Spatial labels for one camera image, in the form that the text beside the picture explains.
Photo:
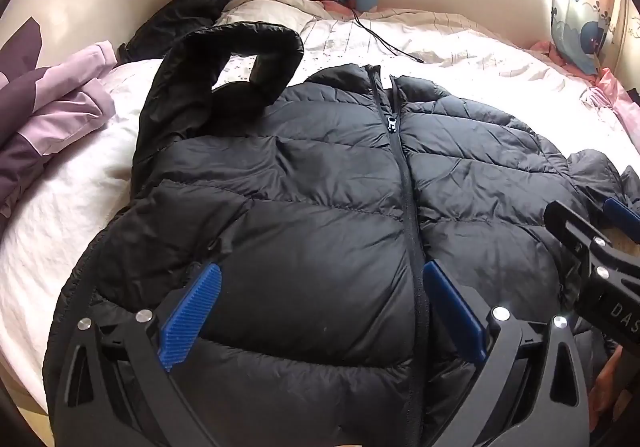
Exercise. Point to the purple and pink jacket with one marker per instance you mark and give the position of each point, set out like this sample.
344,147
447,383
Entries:
50,102

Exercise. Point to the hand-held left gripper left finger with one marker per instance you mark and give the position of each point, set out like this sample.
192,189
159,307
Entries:
192,317

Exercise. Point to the black puffer jacket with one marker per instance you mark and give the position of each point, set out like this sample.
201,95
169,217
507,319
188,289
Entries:
325,202

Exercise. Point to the bed with white quilt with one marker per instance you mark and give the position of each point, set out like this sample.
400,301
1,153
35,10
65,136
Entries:
65,207

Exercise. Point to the dark cloth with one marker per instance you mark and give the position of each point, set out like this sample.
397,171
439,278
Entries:
635,94

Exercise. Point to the cherry print bed sheet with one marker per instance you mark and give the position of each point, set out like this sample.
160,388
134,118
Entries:
237,69

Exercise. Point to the white pillow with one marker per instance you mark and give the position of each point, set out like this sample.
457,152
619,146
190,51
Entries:
265,7

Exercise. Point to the pink ruffled cloth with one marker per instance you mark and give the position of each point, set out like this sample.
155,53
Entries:
610,92

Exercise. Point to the black crumpled clothes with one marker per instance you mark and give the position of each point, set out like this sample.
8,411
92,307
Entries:
200,2

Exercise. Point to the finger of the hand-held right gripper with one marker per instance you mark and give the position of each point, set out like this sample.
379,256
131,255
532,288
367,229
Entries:
622,219
575,232

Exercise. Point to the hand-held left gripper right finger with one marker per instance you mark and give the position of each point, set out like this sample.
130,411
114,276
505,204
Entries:
455,312

